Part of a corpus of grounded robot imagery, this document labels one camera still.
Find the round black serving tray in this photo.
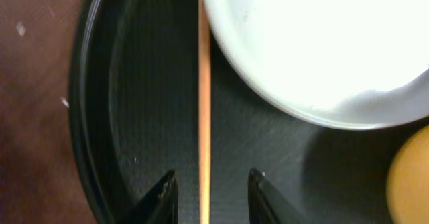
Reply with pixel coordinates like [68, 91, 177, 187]
[69, 0, 428, 223]

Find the wooden chopstick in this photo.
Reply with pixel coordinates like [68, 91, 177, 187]
[198, 0, 211, 224]

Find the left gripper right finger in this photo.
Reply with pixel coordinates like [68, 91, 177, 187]
[247, 168, 308, 224]

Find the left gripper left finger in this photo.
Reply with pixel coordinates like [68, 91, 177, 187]
[118, 169, 178, 224]

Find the yellow plastic bowl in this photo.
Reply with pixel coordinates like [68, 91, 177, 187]
[386, 127, 428, 224]

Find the grey round plate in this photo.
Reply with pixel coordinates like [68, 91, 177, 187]
[204, 0, 428, 129]

